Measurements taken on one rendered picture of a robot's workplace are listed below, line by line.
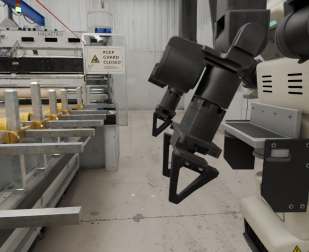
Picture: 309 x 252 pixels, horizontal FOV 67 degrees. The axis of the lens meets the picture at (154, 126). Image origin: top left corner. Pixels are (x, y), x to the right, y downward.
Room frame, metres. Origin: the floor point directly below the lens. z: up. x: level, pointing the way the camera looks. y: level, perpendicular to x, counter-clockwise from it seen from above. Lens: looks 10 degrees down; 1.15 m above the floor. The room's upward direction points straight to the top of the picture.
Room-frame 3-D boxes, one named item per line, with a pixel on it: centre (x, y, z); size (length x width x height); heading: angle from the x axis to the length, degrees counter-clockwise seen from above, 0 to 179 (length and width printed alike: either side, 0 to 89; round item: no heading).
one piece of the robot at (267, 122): (0.59, -0.28, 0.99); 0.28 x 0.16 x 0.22; 1
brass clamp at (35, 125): (1.21, 0.60, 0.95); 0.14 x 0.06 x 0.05; 6
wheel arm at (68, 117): (1.48, 0.56, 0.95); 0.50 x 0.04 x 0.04; 96
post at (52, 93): (1.43, 0.62, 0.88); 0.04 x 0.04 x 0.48; 6
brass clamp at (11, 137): (0.96, 0.57, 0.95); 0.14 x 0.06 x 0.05; 6
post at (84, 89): (2.43, 0.72, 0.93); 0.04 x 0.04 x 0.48; 6
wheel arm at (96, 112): (1.74, 0.52, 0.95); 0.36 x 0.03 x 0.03; 96
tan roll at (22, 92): (2.98, 1.32, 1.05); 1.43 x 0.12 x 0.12; 96
